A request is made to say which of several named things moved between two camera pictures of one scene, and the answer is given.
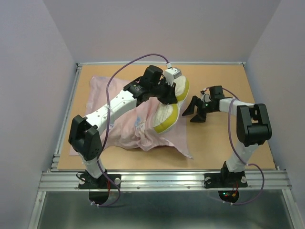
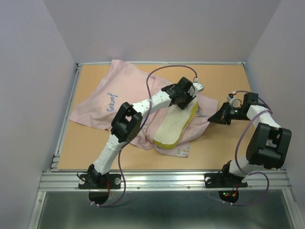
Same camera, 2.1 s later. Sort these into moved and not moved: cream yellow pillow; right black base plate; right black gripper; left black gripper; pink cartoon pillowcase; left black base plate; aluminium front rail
Moved: right black gripper; cream yellow pillow; left black gripper; pink cartoon pillowcase
Not moved: aluminium front rail; right black base plate; left black base plate
